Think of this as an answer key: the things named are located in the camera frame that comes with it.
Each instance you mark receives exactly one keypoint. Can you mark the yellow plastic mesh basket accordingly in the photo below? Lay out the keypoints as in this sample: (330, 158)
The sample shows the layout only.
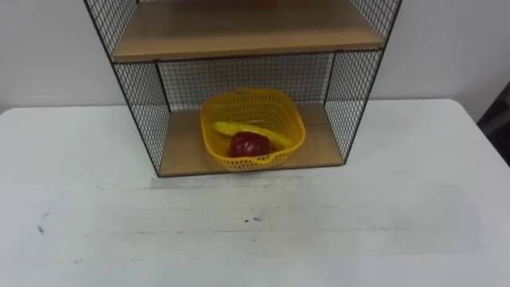
(255, 105)

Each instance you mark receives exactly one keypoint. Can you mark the red fruit soft toy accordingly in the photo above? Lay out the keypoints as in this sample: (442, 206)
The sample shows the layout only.
(249, 144)

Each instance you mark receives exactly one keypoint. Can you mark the black object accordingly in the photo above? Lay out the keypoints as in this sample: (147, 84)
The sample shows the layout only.
(496, 125)

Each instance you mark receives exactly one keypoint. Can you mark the white desk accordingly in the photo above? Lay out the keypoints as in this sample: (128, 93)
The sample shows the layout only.
(255, 239)

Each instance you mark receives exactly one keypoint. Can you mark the yellow banana soft toy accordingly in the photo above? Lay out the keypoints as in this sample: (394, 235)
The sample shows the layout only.
(239, 128)

